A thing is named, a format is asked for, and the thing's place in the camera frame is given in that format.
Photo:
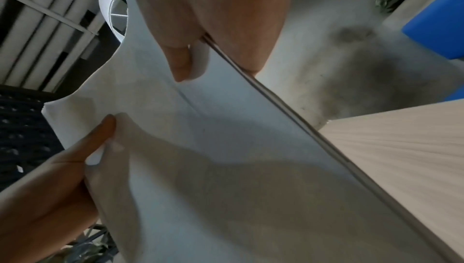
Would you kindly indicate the person's right hand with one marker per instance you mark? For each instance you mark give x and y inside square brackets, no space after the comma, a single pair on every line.
[224,6]

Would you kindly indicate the person's left hand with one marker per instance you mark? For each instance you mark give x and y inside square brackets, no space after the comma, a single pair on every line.
[43,193]

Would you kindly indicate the white paper sheet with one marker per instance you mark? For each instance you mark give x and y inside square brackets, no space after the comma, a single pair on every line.
[224,170]

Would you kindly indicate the black mesh chair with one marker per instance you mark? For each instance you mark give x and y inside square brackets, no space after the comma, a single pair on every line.
[25,130]

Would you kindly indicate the white round fan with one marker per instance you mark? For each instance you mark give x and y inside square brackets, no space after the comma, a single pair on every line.
[114,9]

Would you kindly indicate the white pipes rack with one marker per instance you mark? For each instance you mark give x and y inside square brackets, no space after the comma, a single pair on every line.
[43,26]

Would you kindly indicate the blue plastic chair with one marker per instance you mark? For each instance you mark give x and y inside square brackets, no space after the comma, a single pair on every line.
[438,12]

